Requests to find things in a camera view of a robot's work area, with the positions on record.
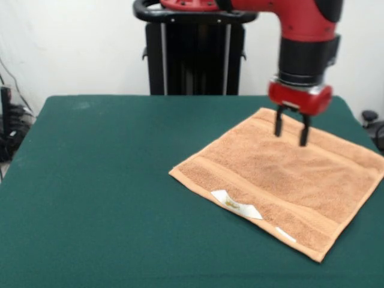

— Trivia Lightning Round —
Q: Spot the black cable bundle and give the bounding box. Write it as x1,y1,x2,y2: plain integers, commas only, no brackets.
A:
0,103,37,163

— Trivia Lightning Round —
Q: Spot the black upright box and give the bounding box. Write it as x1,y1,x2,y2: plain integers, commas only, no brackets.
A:
0,86,13,133

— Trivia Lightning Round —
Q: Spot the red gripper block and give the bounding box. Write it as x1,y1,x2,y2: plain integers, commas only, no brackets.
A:
267,78,333,148

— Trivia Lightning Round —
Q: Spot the thin grey wall cable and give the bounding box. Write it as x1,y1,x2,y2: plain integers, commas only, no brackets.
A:
0,56,32,112

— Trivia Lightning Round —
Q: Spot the dark green table cloth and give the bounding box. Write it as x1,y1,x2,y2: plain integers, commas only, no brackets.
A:
0,95,384,288

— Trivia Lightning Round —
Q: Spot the tan terry towel white label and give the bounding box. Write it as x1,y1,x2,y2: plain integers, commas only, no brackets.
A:
168,107,384,264

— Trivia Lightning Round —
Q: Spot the black robot pedestal with handle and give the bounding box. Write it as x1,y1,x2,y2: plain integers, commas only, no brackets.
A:
133,0,259,96

